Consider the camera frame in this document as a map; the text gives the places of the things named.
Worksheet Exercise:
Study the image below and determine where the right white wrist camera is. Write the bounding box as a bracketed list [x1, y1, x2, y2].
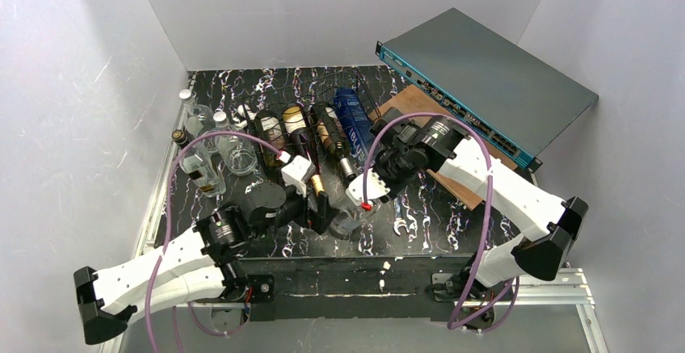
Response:
[346, 169, 390, 212]

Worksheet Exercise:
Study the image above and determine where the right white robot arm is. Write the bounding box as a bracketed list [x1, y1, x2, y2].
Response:
[349, 107, 588, 288]

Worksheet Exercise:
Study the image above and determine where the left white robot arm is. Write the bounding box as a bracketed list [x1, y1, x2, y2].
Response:
[74, 182, 338, 345]

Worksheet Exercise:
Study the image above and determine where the teal network switch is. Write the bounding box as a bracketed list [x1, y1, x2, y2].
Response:
[375, 8, 599, 171]

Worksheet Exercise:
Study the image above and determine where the clear bottle brown neck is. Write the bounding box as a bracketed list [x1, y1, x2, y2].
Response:
[328, 196, 380, 239]

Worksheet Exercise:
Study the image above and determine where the dark wine bottle gold cap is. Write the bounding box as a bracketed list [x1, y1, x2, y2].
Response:
[283, 106, 326, 196]

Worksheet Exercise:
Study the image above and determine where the brown wooden board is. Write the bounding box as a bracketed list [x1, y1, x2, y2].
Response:
[372, 86, 548, 220]

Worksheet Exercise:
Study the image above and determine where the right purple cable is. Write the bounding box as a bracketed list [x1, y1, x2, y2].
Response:
[361, 112, 520, 333]

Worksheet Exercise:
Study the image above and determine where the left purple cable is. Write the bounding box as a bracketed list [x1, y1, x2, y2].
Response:
[144, 129, 284, 353]

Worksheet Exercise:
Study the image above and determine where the clear bottle dark label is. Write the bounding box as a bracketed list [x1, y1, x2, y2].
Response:
[213, 111, 257, 176]

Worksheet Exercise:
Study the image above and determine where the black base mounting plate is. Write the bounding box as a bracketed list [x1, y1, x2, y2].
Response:
[239, 254, 469, 322]

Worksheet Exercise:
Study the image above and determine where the dark wine bottle silver cap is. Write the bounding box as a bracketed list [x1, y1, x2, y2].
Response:
[254, 109, 288, 174]

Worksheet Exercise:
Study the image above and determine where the black wire wine rack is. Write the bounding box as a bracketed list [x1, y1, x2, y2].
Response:
[235, 68, 379, 181]

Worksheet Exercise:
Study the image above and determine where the blue label clear bottle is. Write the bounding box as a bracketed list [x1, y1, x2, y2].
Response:
[333, 87, 375, 166]

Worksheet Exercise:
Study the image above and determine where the silver combination wrench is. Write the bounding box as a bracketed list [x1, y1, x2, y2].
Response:
[393, 197, 408, 236]

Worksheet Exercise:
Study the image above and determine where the purple cable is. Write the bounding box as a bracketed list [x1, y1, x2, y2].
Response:
[144, 129, 284, 353]
[361, 112, 520, 333]

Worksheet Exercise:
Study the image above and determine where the clear bottle gold label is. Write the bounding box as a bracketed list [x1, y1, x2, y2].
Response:
[179, 141, 226, 197]

